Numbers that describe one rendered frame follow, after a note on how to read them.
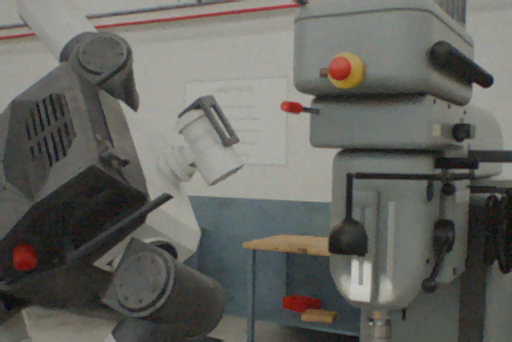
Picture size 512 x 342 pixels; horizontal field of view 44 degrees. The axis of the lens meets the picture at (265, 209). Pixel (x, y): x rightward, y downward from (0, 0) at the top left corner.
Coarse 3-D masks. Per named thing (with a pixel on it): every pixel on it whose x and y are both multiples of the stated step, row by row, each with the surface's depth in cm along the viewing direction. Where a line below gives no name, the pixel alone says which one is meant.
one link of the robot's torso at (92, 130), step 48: (48, 96) 89; (96, 96) 94; (0, 144) 92; (48, 144) 85; (96, 144) 84; (144, 144) 100; (0, 192) 88; (48, 192) 82; (96, 192) 85; (144, 192) 89; (0, 240) 86; (48, 240) 89; (96, 240) 87; (144, 240) 91; (192, 240) 99; (0, 288) 96; (48, 288) 97; (96, 288) 100
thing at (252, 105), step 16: (208, 80) 644; (224, 80) 635; (240, 80) 626; (256, 80) 618; (272, 80) 609; (192, 96) 654; (224, 96) 636; (240, 96) 627; (256, 96) 619; (272, 96) 610; (224, 112) 637; (240, 112) 628; (256, 112) 620; (272, 112) 612; (224, 128) 639; (240, 128) 630; (256, 128) 621; (272, 128) 613; (240, 144) 631; (256, 144) 622; (272, 144) 614; (256, 160) 623; (272, 160) 615
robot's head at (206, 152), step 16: (176, 128) 99; (192, 128) 98; (208, 128) 98; (192, 144) 99; (208, 144) 98; (176, 160) 99; (192, 160) 99; (208, 160) 97; (224, 160) 97; (240, 160) 99; (192, 176) 102; (208, 176) 98; (224, 176) 100
